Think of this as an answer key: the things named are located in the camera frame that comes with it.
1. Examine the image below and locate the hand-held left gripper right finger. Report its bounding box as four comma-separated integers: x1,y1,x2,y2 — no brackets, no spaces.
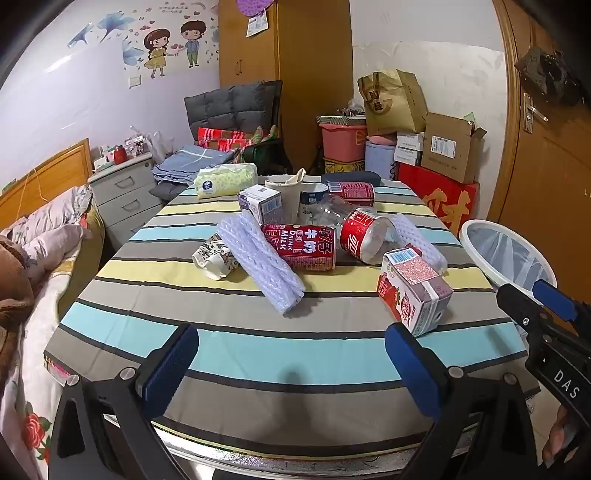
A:
385,322,539,480

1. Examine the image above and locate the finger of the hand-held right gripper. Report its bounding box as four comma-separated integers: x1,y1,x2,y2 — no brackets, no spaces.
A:
496,283,557,335
532,278,591,334

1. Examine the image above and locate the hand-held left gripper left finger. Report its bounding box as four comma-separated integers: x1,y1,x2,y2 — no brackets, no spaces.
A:
48,323,200,480

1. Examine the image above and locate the white trash bin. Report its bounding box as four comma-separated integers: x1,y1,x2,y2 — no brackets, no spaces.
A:
459,219,557,301

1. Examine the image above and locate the clear plastic bottle red label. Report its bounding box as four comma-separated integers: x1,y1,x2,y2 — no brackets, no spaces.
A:
305,194,402,265

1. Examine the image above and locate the red milk can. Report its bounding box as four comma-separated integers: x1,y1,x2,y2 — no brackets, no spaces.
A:
261,223,337,272
328,181,376,208

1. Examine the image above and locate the white paper bag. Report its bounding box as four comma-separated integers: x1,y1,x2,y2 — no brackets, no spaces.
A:
264,168,308,222

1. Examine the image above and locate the person's right hand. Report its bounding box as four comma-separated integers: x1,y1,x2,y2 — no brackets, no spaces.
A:
542,405,584,470

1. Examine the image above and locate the strawberry milk carton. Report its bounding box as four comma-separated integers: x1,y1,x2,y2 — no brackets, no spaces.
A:
376,246,454,337

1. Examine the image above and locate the striped tablecloth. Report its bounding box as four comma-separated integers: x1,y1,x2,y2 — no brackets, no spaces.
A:
44,175,541,462

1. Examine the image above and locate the crumpled printed paper cup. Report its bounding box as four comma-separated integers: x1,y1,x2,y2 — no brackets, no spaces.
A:
191,233,241,281

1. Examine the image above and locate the white foam mesh sleeve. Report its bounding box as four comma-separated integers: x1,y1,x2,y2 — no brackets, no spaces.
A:
390,213,448,273

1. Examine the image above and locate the red box gold print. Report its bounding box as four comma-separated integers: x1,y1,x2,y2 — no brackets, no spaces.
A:
398,162,480,238

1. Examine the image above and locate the floral bedsheet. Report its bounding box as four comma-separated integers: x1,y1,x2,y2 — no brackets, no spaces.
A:
0,268,107,480

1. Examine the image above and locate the wooden door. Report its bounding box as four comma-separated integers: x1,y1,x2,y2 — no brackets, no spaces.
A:
489,0,591,296

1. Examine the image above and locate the bubble wrap roll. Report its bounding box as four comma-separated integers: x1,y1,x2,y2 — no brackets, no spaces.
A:
217,215,306,317

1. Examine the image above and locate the cardboard box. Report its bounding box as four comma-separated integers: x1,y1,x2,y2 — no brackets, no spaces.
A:
421,112,488,184

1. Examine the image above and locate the grey nightstand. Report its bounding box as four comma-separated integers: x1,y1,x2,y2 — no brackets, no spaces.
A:
88,152,164,250

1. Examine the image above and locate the brown blanket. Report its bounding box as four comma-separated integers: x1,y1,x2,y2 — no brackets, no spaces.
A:
0,235,35,384

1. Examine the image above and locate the small white purple carton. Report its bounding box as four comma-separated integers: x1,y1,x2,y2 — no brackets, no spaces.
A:
238,185,284,226

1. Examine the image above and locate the pink floral quilt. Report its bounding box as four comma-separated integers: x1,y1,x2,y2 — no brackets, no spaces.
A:
0,185,95,287

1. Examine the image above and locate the green tissue pack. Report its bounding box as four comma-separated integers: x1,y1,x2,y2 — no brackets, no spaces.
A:
194,164,258,200

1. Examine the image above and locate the white cup blue label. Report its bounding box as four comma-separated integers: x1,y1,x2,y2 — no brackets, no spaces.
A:
299,182,329,217

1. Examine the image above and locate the dark blue case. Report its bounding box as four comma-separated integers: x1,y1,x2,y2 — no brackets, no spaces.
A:
321,171,382,188

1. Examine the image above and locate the lavender box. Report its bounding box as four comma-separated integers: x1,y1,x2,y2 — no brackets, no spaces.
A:
365,141,398,181

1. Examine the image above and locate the blue folded cloth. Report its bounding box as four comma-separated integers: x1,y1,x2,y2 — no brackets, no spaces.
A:
152,144,232,185

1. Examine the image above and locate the yellow box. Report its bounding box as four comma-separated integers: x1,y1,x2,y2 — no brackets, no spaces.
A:
323,157,368,175

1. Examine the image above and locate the camouflage bag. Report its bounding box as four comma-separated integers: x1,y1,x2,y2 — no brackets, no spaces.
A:
515,46,585,107

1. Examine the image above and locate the wooden headboard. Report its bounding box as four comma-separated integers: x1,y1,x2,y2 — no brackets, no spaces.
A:
0,137,93,217

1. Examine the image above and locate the red plaid cloth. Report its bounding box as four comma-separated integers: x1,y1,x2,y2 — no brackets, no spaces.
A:
198,127,259,153

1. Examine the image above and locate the pink plastic bin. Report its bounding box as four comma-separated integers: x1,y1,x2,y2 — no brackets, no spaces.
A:
318,121,370,162

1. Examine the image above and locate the black plaid-lined bag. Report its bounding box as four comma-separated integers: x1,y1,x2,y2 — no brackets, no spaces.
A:
242,134,293,175

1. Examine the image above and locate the brown paper bag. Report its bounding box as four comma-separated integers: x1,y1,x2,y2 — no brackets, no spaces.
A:
358,69,429,137

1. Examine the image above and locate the patterned tray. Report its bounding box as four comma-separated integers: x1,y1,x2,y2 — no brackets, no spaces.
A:
316,114,368,125

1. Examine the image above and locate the grey padded cushion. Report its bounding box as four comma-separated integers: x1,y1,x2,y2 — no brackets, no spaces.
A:
184,80,283,139

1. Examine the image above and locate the wooden wardrobe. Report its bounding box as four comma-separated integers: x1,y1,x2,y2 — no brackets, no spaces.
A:
218,0,354,176

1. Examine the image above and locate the paper card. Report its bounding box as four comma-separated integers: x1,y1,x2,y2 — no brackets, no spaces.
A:
246,11,269,38

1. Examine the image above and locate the metal door handle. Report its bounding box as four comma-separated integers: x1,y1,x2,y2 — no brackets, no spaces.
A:
522,92,549,134

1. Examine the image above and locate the cartoon couple wall sticker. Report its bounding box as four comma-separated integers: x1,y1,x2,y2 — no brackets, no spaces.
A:
69,0,220,81

